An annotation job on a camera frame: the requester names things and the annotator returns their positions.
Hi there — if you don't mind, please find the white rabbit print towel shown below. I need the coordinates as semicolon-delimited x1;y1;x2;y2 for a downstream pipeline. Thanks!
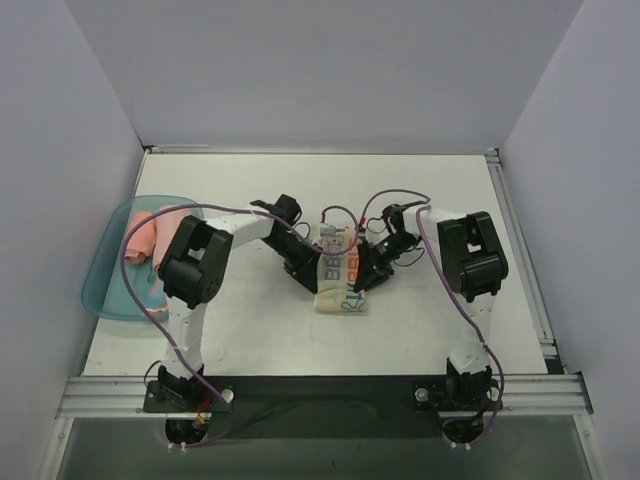
314;226;368;315

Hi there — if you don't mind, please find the orange polka dot towel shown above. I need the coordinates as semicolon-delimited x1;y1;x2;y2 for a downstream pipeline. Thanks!
143;276;168;315

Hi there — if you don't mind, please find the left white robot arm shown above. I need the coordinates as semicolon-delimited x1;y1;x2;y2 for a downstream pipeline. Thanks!
158;194;320;412

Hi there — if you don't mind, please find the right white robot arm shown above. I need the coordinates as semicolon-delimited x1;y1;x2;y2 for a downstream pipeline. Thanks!
355;202;509;411

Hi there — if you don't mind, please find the pink rolled towel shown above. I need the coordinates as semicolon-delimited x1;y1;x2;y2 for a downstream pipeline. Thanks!
152;209;190;272

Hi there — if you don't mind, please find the salmon rolled towel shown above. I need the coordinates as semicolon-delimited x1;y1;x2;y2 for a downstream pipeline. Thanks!
124;211;157;265

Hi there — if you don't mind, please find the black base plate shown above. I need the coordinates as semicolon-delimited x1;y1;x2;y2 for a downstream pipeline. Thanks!
142;375;501;444

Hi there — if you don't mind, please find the aluminium front rail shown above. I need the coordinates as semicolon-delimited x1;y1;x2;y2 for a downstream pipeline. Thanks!
56;374;593;419

